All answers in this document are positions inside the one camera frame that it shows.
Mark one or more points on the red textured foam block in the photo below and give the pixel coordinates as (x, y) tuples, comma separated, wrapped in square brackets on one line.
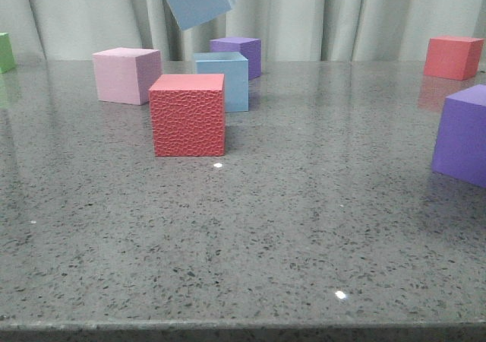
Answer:
[(188, 115)]

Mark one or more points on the purple foam block far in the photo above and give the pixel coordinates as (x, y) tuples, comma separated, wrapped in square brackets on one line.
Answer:
[(250, 48)]

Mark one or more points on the purple foam block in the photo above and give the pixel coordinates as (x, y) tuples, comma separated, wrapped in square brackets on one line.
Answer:
[(460, 145), (250, 48)]

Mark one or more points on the pink foam block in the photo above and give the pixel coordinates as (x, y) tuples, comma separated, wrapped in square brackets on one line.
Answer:
[(125, 75)]

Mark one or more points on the purple foam block near right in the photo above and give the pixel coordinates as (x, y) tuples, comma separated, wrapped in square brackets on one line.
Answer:
[(460, 145)]

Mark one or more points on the grey-green curtain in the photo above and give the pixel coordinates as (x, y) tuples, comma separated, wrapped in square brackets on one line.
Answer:
[(290, 30)]

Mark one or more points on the red foam block far right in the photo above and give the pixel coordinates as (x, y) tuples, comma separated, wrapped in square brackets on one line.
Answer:
[(453, 57)]

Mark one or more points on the green foam block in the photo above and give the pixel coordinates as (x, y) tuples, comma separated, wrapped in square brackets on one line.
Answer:
[(7, 61)]

